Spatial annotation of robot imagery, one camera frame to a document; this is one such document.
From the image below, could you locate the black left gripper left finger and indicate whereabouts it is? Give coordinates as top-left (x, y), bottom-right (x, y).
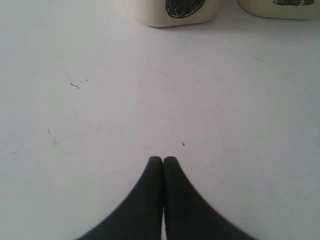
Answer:
top-left (79, 156), bottom-right (163, 240)

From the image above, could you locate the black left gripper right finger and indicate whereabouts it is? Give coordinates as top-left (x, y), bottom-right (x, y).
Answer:
top-left (163, 156), bottom-right (253, 240)

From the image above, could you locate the cream bin with circle mark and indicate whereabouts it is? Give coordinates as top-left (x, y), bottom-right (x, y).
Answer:
top-left (127, 0), bottom-right (220, 28)

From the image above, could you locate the cream bin with triangle mark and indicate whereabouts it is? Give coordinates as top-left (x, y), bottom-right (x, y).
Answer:
top-left (238, 0), bottom-right (320, 20)

